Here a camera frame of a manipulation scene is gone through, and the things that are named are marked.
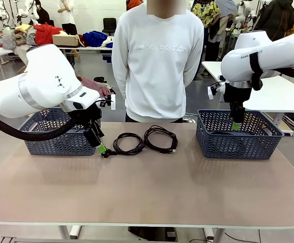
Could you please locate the white table with clothes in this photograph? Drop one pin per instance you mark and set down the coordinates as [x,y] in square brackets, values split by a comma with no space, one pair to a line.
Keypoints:
[91,48]

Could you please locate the person in white sweatshirt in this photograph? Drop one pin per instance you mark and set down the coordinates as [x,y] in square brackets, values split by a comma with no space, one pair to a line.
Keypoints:
[157,76]

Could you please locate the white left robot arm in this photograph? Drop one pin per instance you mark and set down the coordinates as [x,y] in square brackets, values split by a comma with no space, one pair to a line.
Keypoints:
[43,76]

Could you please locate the white table leg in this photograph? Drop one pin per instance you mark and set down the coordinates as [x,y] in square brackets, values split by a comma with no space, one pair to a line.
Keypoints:
[217,235]
[64,231]

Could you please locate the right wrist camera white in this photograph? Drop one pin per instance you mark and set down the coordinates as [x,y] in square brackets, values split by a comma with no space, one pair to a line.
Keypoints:
[210,92]

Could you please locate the red checkered cloth pile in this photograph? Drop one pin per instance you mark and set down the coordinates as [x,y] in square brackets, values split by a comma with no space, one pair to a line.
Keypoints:
[96,86]

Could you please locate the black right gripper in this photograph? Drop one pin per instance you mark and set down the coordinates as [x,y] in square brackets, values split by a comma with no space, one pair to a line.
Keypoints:
[237,95]

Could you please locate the cardboard box on table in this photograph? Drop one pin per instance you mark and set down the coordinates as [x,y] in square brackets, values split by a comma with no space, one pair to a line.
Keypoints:
[65,40]

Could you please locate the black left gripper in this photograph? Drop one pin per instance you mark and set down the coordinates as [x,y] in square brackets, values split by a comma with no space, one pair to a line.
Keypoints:
[93,116]

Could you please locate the white background table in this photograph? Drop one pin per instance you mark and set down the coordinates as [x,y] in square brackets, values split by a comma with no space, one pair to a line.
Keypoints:
[275,101]

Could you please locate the person in white shirt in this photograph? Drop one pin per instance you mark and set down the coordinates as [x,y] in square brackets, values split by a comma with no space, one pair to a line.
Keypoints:
[67,10]

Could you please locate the person in dark jacket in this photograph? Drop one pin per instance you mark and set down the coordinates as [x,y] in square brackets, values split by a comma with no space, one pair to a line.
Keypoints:
[275,17]

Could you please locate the black office chair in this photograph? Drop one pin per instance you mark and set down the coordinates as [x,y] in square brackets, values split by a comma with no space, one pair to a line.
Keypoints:
[109,24]

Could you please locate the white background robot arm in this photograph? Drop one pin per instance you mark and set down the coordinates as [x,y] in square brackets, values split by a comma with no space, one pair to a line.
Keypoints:
[1,10]
[243,10]
[33,15]

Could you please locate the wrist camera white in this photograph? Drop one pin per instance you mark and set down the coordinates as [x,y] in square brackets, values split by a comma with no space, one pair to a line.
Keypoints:
[210,92]
[113,102]

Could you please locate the blue plastic lattice basket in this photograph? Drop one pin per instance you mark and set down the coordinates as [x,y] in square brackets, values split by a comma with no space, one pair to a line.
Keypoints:
[60,146]
[237,146]

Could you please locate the yellow cloth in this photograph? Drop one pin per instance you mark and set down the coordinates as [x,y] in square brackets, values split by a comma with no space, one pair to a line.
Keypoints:
[22,27]

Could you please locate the person in yellow patterned shirt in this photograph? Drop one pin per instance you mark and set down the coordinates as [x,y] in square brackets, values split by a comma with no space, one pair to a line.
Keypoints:
[207,12]

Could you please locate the person in orange top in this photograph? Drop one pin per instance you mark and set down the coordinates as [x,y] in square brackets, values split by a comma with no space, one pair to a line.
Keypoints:
[134,3]

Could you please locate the black table pedestal base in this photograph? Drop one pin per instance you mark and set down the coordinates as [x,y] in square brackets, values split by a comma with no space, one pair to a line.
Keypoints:
[151,233]

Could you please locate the blue cloth pile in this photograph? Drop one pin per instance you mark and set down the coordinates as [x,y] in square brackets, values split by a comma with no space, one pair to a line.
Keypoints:
[94,38]

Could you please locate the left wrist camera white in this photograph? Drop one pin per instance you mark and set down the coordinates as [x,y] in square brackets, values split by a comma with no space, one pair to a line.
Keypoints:
[113,102]

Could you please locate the person in black with mask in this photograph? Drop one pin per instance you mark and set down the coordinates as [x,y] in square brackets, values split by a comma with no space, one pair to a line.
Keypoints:
[43,15]

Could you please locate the grey patterned cloth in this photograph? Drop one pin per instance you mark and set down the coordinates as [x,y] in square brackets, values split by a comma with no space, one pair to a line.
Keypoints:
[31,36]

